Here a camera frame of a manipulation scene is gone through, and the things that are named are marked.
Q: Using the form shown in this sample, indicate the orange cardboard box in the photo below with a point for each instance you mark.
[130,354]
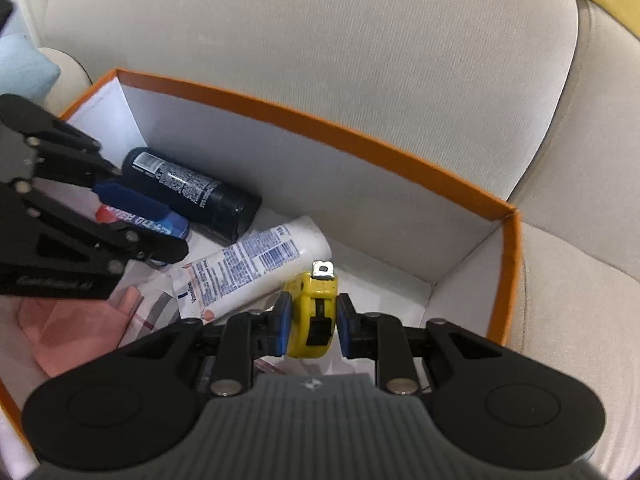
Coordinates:
[375,210]

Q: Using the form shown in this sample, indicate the white lotion tube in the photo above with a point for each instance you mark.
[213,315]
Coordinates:
[250,260]

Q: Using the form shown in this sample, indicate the pink capped bottle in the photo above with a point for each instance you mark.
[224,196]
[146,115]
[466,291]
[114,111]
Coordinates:
[80,335]

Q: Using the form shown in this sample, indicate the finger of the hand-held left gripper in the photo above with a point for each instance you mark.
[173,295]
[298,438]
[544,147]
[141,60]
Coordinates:
[75,230]
[65,155]

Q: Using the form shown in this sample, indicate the black cylindrical bottle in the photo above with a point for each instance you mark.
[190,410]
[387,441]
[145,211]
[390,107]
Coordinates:
[200,195]

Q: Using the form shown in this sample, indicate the blue rectangular box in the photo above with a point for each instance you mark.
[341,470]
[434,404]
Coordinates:
[162,228]

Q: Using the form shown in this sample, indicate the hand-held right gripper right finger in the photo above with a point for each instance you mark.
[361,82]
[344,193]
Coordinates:
[345,327]

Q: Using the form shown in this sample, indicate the beige sofa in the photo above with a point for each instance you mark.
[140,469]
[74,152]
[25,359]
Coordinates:
[325,60]

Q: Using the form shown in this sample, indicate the yellow tape measure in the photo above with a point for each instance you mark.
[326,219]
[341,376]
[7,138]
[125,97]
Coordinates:
[312,300]

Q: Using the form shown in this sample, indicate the light blue pillow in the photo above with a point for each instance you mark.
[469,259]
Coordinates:
[20,70]

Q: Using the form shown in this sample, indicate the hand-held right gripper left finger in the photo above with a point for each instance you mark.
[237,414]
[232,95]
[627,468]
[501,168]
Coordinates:
[282,322]

